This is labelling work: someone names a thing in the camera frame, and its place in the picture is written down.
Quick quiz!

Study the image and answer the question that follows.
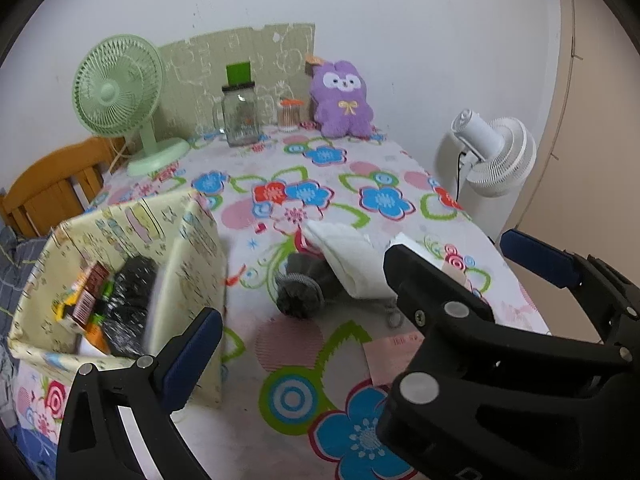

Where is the beige door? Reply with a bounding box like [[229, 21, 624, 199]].
[[500, 0, 640, 341]]

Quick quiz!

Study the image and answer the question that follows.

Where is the purple plush rabbit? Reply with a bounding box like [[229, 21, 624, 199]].
[[307, 59, 376, 139]]

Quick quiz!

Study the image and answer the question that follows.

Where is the wooden chair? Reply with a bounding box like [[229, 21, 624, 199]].
[[0, 136, 132, 238]]

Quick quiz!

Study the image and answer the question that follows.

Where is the white standing fan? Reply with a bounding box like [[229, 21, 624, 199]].
[[435, 108, 537, 241]]

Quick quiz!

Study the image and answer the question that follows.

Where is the green desk fan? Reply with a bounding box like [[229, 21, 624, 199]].
[[72, 34, 191, 177]]

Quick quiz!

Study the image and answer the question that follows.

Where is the white towel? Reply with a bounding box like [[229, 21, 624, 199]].
[[304, 220, 398, 301]]

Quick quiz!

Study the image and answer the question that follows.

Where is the pink packet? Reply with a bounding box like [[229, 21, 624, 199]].
[[362, 332, 426, 386]]

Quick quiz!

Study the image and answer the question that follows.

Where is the yellow fabric storage box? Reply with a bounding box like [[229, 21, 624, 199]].
[[7, 191, 230, 406]]

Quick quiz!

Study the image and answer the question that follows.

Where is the red brown snack packet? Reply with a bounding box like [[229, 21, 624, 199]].
[[80, 262, 110, 293], [71, 292, 98, 331]]

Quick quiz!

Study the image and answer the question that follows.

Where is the small toothpick jar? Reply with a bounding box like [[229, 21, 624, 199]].
[[277, 99, 305, 133]]

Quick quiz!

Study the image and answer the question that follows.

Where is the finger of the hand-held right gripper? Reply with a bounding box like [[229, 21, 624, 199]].
[[376, 244, 640, 480], [499, 229, 640, 321]]

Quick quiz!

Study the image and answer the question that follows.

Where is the black plastic bag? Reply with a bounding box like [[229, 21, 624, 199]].
[[102, 255, 158, 358]]

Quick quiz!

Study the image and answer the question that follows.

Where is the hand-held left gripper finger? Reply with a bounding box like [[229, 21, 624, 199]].
[[56, 306, 224, 480]]

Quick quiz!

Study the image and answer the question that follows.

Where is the green orange packet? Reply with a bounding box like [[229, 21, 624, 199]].
[[85, 280, 118, 356]]

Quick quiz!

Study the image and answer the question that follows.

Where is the grey sock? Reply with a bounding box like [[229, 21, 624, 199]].
[[275, 252, 346, 320]]

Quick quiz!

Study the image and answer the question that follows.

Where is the blue plaid bedding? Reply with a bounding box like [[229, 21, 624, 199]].
[[0, 187, 66, 480]]

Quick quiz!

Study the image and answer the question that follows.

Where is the glass jar mug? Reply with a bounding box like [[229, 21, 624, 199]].
[[212, 84, 261, 148]]

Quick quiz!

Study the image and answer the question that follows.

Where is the black fan cable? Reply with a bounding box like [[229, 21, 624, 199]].
[[455, 147, 473, 201]]

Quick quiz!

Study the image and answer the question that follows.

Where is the green patterned board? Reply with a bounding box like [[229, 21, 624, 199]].
[[157, 22, 317, 136]]

